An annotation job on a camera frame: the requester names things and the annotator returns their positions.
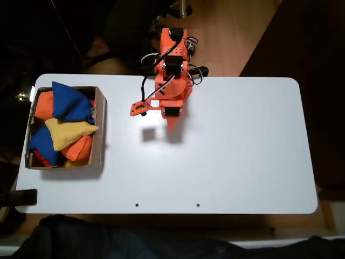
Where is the blue bean bag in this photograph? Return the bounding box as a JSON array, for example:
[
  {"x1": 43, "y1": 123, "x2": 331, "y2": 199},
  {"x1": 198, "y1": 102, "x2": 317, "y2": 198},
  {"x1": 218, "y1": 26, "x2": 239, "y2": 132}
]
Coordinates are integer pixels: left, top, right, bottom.
[
  {"x1": 27, "y1": 125, "x2": 59, "y2": 167},
  {"x1": 51, "y1": 80, "x2": 96, "y2": 125}
]

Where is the brown cardboard box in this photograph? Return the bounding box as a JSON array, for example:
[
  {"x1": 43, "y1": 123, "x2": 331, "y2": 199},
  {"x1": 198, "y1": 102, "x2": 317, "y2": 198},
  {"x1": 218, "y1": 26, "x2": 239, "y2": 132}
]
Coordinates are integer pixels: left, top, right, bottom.
[{"x1": 24, "y1": 85, "x2": 108, "y2": 171}]

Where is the orange bean bag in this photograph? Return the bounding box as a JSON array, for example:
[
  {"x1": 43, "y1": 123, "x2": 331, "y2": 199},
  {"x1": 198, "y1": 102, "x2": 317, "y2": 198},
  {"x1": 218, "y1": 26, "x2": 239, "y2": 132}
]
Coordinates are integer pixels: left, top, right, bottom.
[
  {"x1": 59, "y1": 134, "x2": 94, "y2": 162},
  {"x1": 34, "y1": 91, "x2": 56, "y2": 120}
]

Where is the yellow bean bag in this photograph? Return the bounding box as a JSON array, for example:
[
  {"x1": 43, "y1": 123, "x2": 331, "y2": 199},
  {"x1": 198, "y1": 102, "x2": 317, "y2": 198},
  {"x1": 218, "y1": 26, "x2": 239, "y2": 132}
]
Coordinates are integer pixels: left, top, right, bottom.
[
  {"x1": 64, "y1": 158, "x2": 90, "y2": 167},
  {"x1": 44, "y1": 118, "x2": 100, "y2": 152}
]

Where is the black office chair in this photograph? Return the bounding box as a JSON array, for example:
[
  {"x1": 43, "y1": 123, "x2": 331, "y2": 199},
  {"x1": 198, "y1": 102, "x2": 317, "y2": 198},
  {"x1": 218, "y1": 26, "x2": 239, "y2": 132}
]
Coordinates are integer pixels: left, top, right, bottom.
[{"x1": 103, "y1": 0, "x2": 194, "y2": 56}]

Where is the person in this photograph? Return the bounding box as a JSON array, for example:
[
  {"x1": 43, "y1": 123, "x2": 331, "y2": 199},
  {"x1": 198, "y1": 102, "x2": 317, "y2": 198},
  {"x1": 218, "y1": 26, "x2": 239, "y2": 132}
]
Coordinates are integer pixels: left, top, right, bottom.
[{"x1": 10, "y1": 214, "x2": 345, "y2": 259}]

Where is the black table clamp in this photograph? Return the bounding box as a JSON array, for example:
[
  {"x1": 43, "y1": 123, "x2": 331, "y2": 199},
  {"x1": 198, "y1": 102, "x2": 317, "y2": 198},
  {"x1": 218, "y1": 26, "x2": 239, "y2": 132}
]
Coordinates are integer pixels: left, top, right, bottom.
[{"x1": 0, "y1": 188, "x2": 38, "y2": 208}]

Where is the wooden table leg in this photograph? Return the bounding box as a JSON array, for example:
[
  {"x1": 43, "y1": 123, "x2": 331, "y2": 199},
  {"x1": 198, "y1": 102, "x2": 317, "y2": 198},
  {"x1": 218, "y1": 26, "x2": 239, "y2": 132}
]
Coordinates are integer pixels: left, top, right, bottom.
[{"x1": 316, "y1": 186, "x2": 337, "y2": 231}]

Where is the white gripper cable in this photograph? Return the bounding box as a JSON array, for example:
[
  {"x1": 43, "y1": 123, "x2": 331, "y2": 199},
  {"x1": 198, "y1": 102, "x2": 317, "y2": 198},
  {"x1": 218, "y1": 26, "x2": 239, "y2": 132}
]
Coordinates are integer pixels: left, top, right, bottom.
[{"x1": 147, "y1": 75, "x2": 175, "y2": 99}]

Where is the orange camera mount with board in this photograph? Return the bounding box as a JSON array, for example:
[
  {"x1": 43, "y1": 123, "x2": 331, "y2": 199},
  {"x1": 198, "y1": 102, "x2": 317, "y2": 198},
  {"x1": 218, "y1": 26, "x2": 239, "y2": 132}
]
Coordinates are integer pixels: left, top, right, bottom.
[{"x1": 130, "y1": 98, "x2": 162, "y2": 118}]

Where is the thick black camera cable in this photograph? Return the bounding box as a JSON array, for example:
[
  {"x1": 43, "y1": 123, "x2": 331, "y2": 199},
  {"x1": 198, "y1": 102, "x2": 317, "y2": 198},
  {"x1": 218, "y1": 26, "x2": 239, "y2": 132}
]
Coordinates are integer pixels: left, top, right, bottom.
[{"x1": 140, "y1": 31, "x2": 188, "y2": 105}]

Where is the thin black servo wire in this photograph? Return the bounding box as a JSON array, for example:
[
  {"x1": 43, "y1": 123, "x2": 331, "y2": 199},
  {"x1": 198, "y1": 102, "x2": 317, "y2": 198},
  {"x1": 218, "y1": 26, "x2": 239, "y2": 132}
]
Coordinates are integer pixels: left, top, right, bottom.
[
  {"x1": 185, "y1": 36, "x2": 199, "y2": 51},
  {"x1": 188, "y1": 64, "x2": 210, "y2": 86}
]

